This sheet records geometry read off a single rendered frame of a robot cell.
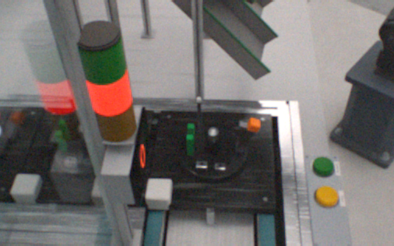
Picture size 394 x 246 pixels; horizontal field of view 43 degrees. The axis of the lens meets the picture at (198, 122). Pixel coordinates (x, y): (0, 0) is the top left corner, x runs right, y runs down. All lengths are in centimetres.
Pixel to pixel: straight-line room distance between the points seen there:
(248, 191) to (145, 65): 56
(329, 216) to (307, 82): 47
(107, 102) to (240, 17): 64
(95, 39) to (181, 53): 85
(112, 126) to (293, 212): 44
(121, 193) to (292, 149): 47
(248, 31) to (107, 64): 67
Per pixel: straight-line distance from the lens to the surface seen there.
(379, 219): 109
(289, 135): 106
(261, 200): 93
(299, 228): 93
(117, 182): 65
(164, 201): 92
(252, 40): 118
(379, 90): 104
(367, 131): 113
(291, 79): 132
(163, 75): 132
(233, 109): 109
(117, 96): 59
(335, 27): 151
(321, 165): 99
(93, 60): 55
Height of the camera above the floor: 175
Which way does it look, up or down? 48 degrees down
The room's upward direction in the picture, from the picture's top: 2 degrees counter-clockwise
